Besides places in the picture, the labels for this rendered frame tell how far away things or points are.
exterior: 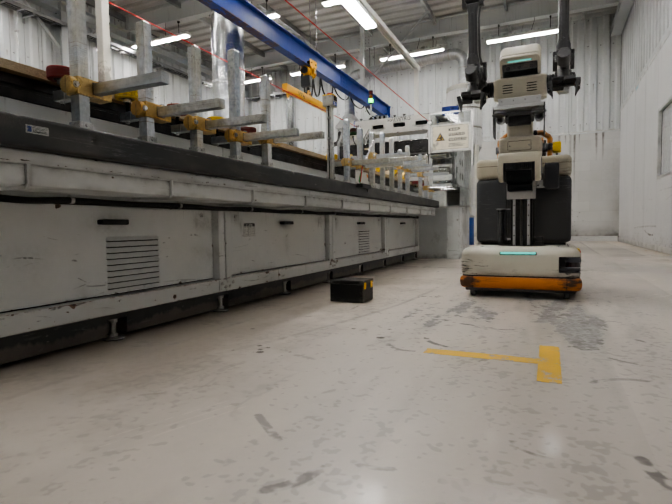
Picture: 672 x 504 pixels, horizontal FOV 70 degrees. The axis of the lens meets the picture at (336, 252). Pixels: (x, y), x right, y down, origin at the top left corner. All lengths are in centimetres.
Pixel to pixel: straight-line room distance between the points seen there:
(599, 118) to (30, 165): 1171
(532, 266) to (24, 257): 230
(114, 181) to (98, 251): 34
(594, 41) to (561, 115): 166
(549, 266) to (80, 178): 222
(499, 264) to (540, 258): 21
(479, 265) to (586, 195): 942
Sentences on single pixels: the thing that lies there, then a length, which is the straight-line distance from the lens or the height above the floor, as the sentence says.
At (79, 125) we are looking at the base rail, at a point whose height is 71.
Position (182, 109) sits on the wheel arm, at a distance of 173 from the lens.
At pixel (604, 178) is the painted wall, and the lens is 1218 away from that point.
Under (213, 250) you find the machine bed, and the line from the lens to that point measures 238.
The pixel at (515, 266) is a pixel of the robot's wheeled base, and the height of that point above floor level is 18.
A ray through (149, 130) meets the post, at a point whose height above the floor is 74.
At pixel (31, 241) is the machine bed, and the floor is 38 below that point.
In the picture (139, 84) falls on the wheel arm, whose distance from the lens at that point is 150.
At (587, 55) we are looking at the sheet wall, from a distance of 1270.
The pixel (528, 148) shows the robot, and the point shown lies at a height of 82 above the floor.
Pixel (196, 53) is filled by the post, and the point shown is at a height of 107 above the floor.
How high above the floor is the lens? 41
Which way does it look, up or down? 3 degrees down
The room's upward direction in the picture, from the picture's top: 1 degrees counter-clockwise
